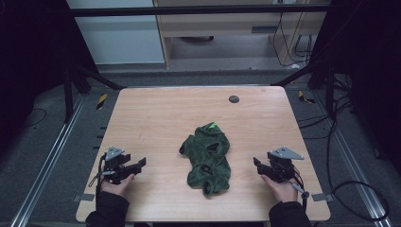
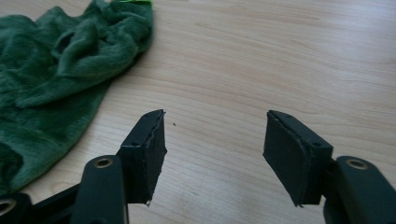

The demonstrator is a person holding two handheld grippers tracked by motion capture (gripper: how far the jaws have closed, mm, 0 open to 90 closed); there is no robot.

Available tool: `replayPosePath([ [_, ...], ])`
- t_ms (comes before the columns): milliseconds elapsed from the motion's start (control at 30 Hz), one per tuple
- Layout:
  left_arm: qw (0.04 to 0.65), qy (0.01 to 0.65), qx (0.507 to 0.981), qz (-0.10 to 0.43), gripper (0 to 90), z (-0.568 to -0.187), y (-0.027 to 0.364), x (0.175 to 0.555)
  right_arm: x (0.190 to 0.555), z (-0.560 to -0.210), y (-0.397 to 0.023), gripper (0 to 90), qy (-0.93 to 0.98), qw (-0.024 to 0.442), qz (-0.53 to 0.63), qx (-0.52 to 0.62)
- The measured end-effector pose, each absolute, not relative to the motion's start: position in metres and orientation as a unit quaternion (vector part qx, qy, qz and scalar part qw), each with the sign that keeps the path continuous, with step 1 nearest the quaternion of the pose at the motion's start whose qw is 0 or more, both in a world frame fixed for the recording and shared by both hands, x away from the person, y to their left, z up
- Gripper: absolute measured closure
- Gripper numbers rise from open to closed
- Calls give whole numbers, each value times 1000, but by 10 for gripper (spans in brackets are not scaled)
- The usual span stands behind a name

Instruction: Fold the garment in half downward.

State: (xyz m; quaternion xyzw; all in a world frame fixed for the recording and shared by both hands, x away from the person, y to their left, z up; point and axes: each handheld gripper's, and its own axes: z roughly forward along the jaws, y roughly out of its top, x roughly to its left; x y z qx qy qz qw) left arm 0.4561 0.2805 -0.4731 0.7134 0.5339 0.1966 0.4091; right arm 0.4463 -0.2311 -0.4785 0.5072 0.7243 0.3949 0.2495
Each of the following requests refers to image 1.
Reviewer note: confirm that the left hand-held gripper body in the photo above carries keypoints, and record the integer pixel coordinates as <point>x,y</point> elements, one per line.
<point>116,164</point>

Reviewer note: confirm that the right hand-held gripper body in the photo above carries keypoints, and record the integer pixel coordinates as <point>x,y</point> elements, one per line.
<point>281,166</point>

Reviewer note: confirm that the person's left hand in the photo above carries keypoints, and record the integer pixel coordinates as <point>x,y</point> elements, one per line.
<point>117,187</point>

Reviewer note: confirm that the person's right hand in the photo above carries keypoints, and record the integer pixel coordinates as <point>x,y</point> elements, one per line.
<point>283,190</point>

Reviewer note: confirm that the dark green crumpled garment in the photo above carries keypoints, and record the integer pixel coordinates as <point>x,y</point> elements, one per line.
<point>208,160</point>

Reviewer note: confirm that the yellow black striped tape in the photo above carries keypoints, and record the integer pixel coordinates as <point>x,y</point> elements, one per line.
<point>303,97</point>
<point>101,101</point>

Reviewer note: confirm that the round dark table grommet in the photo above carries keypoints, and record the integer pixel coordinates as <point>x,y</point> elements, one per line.
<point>234,99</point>

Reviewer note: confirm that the black metal stand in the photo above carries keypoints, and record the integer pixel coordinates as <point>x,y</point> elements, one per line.
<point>329,91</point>
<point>68,94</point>

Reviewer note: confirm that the white cabinet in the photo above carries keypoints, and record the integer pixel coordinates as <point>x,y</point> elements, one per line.
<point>119,38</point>

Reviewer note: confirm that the dark curtain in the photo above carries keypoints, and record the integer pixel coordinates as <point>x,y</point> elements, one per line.
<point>31,63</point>
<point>372,78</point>

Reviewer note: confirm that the light wooden desk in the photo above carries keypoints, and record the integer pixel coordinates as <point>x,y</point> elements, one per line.
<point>220,25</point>

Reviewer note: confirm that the grey table edge bracket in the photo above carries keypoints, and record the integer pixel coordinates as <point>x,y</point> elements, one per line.
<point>322,197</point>
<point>83,197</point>

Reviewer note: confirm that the aluminium floor rail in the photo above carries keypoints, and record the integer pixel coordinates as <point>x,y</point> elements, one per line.
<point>47,160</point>
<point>356,170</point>

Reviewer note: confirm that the black horizontal frame bar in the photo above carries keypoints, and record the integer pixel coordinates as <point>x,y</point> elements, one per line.
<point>189,11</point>

